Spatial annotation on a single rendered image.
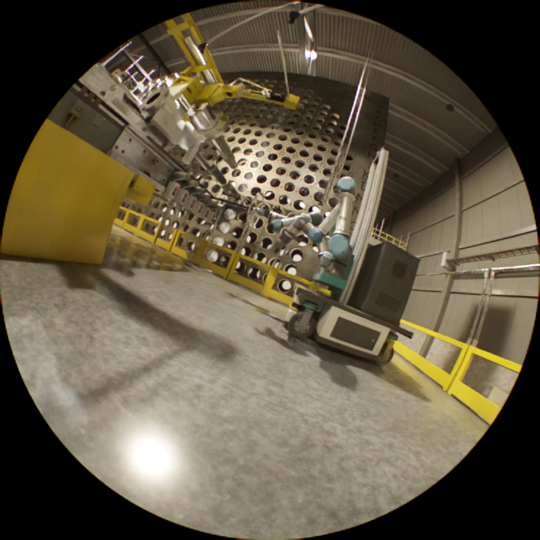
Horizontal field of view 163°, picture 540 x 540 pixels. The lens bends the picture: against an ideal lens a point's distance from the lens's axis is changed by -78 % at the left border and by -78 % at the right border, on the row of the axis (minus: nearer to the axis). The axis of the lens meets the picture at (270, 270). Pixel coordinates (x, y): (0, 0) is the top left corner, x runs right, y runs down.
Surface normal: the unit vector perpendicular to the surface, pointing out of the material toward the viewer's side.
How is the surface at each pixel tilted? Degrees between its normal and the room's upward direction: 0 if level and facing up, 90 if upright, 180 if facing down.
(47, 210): 90
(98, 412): 0
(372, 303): 90
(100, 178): 90
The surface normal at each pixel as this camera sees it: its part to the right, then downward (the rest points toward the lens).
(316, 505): 0.38, -0.93
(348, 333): -0.11, -0.04
